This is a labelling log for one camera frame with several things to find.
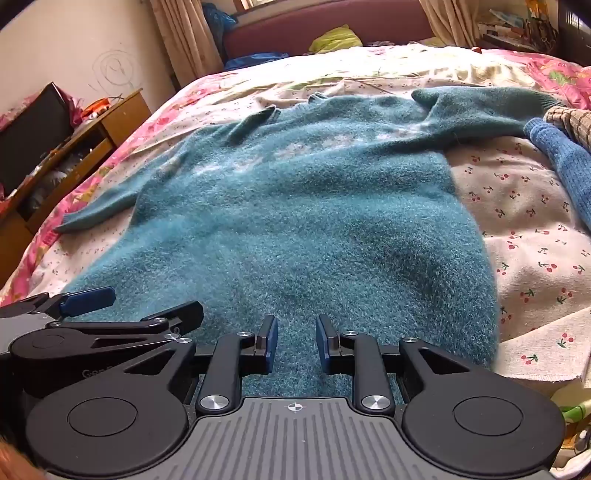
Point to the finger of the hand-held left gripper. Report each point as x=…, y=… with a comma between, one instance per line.
x=166, y=321
x=90, y=299

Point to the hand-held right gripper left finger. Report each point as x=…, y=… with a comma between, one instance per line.
x=269, y=346

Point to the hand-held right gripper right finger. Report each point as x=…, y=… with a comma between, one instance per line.
x=323, y=344

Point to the teal fuzzy sweater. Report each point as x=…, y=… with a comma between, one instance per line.
x=300, y=221

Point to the orange fuzzy cloth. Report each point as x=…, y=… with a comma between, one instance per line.
x=16, y=464

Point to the grey plastic bags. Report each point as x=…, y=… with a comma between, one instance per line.
x=51, y=180

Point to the black television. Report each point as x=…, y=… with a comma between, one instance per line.
x=32, y=138

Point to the wooden television cabinet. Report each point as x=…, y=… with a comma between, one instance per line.
x=124, y=120

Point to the orange item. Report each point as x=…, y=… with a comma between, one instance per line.
x=94, y=108

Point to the pink patterned cloth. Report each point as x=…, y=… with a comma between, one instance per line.
x=76, y=108

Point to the cherry print bed sheet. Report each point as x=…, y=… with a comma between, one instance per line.
x=521, y=221

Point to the blue cloth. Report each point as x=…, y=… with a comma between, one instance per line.
x=254, y=61

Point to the beige curtain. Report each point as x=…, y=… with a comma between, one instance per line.
x=450, y=21
x=184, y=37

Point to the blue knit garment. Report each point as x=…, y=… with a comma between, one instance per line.
x=568, y=166

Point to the yellow-green pillow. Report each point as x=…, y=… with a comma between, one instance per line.
x=334, y=40

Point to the purple cloth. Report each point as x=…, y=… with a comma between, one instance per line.
x=378, y=43

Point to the blue plastic bag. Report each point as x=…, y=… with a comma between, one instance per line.
x=218, y=16

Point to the maroon bed headboard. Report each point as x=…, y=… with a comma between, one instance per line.
x=286, y=32

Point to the brown plaid cloth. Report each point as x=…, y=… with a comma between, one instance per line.
x=575, y=124

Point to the pink floral quilt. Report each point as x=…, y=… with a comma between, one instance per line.
x=563, y=78

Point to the cluttered side table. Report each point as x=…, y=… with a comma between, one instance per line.
x=517, y=27

